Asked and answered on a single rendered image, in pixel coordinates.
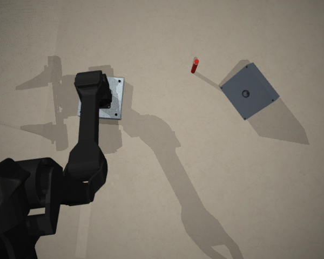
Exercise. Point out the grey sloped panel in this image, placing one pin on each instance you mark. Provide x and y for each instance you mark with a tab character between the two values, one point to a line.
249	91

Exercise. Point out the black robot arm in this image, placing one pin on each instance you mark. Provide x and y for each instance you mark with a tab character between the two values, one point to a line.
42	183

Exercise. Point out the red peg with white band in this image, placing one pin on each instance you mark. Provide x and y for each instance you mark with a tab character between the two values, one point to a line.
194	66

